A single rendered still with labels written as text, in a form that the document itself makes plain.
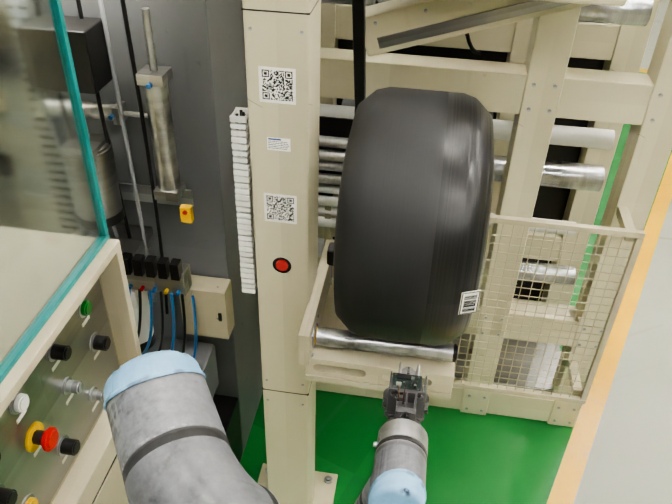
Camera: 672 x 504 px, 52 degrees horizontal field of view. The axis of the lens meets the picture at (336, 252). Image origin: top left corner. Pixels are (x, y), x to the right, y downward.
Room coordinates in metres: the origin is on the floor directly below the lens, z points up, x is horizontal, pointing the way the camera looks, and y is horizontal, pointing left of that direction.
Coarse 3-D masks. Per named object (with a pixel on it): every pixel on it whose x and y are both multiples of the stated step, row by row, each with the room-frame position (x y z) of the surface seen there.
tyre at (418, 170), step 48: (384, 96) 1.35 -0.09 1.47; (432, 96) 1.36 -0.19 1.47; (384, 144) 1.20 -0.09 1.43; (432, 144) 1.20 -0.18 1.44; (480, 144) 1.21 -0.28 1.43; (384, 192) 1.13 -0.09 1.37; (432, 192) 1.12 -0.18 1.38; (480, 192) 1.13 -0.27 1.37; (336, 240) 1.12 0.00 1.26; (384, 240) 1.08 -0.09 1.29; (432, 240) 1.07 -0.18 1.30; (480, 240) 1.09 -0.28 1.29; (336, 288) 1.10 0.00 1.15; (384, 288) 1.05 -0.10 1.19; (432, 288) 1.04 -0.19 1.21; (384, 336) 1.10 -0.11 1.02; (432, 336) 1.07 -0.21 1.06
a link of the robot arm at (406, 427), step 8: (384, 424) 0.81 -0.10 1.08; (392, 424) 0.79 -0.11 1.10; (400, 424) 0.79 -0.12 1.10; (408, 424) 0.79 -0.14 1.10; (416, 424) 0.80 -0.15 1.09; (384, 432) 0.78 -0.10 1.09; (392, 432) 0.77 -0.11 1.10; (400, 432) 0.77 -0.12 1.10; (408, 432) 0.77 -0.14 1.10; (416, 432) 0.78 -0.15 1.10; (424, 432) 0.79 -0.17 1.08; (424, 440) 0.77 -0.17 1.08
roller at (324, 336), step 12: (324, 336) 1.20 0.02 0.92; (336, 336) 1.20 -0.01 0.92; (348, 336) 1.20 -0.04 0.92; (360, 336) 1.20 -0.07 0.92; (348, 348) 1.19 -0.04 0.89; (360, 348) 1.19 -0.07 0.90; (372, 348) 1.18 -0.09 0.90; (384, 348) 1.18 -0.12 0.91; (396, 348) 1.18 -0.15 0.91; (408, 348) 1.18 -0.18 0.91; (420, 348) 1.17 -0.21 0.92; (432, 348) 1.17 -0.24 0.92; (444, 348) 1.17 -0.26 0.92; (456, 348) 1.17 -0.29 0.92; (444, 360) 1.16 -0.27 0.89
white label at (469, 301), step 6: (462, 294) 1.04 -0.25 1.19; (468, 294) 1.04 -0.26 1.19; (474, 294) 1.05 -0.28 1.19; (462, 300) 1.04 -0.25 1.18; (468, 300) 1.05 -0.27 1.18; (474, 300) 1.05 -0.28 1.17; (462, 306) 1.04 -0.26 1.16; (468, 306) 1.05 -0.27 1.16; (474, 306) 1.05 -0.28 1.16; (462, 312) 1.04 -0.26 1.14; (468, 312) 1.05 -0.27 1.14; (474, 312) 1.05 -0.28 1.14
